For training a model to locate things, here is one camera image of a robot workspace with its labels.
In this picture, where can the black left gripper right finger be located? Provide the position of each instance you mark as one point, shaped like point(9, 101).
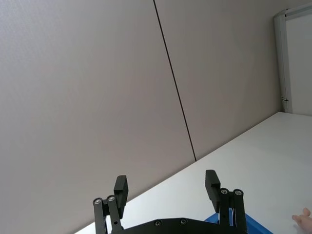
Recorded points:
point(212, 187)

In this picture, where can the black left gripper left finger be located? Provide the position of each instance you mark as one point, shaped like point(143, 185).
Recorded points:
point(121, 195)

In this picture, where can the person's hand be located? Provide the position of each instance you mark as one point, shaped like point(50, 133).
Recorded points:
point(306, 219)

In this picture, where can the white table cloth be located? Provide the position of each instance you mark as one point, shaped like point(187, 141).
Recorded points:
point(243, 170)

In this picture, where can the blue plastic bin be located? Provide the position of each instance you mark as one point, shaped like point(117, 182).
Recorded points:
point(254, 225)

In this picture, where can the white panel with grey frame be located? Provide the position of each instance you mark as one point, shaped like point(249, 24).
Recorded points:
point(299, 61)

